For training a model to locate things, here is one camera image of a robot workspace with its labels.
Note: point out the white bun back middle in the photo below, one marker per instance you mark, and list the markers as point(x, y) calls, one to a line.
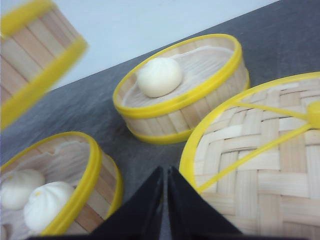
point(45, 203)

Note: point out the bamboo steamer drawer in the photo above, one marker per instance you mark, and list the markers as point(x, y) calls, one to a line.
point(38, 45)

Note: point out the white bun single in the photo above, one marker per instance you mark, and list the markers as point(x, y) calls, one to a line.
point(159, 76)

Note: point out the white bun back left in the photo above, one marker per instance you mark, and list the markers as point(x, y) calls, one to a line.
point(17, 187)

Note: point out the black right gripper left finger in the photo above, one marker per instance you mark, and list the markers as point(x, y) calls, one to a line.
point(138, 219)

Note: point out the white liner cloth single bun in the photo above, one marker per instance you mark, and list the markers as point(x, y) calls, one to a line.
point(196, 65)

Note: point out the white liner cloth two buns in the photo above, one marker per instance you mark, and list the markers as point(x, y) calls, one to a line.
point(63, 162)

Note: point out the woven bamboo steamer lid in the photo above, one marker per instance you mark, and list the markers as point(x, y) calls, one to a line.
point(256, 158)

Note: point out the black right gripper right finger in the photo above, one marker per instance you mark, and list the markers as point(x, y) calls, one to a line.
point(192, 218)

